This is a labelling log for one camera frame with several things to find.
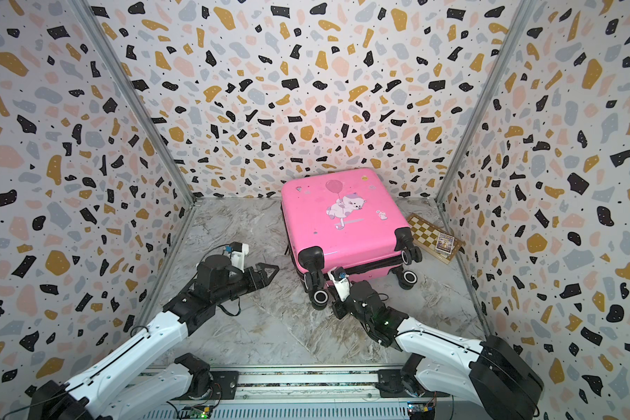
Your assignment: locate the wooden chess board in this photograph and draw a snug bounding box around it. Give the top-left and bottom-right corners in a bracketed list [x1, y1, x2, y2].
[407, 213, 464, 264]

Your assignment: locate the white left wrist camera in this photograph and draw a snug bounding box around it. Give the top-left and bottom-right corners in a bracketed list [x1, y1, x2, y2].
[225, 241, 250, 271]

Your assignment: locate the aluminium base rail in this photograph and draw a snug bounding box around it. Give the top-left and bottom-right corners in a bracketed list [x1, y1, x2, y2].
[91, 364, 531, 420]

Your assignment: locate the small card box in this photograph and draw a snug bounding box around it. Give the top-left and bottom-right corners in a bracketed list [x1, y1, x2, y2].
[435, 233, 455, 256]

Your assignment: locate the right aluminium corner post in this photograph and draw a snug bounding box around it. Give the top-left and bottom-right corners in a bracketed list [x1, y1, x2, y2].
[435, 0, 537, 206]

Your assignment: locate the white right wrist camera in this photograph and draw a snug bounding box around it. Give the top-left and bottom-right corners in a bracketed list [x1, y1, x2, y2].
[328, 267, 351, 302]

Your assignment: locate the pink hard-shell kids suitcase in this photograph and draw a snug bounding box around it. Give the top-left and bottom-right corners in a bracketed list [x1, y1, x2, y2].
[281, 168, 423, 310]

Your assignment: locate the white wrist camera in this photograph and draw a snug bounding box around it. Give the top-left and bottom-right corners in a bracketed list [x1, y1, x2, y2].
[328, 267, 351, 302]
[225, 241, 250, 271]

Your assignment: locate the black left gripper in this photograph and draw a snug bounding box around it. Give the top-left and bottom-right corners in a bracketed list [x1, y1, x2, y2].
[212, 263, 281, 308]

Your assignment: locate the aluminium corner post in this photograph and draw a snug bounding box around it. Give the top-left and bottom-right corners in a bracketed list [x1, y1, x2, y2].
[435, 0, 537, 206]
[69, 1, 196, 205]

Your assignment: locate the left aluminium corner post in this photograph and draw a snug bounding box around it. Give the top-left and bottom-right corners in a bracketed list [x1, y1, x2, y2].
[69, 1, 196, 205]

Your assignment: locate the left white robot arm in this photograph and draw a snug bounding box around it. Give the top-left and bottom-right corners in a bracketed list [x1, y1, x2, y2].
[21, 255, 279, 419]

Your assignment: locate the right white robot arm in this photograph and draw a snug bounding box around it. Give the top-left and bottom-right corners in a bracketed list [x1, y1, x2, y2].
[329, 279, 544, 419]

